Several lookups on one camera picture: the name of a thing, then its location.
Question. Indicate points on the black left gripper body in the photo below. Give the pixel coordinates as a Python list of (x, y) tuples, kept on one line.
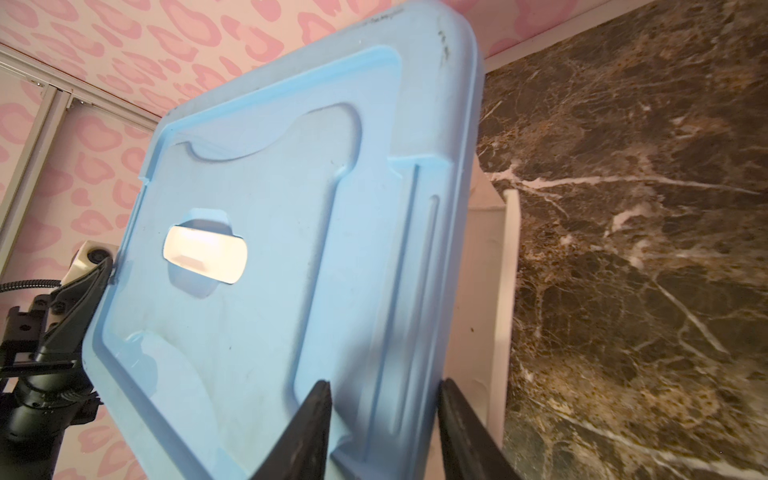
[(48, 397)]

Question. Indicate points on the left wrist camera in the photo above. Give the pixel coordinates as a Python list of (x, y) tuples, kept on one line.
[(86, 258)]

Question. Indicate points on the white plastic storage bin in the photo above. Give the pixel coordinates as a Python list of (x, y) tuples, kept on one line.
[(478, 354)]

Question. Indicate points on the blue plastic bin lid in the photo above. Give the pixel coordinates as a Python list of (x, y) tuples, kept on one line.
[(302, 222)]

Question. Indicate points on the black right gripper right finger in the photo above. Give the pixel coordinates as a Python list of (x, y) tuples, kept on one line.
[(468, 451)]

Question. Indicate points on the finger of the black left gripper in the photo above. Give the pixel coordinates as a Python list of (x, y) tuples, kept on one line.
[(80, 299)]

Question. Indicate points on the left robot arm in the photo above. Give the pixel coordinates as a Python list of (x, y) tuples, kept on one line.
[(35, 460)]

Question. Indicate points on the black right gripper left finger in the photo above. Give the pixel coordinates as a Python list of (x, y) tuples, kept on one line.
[(301, 451)]

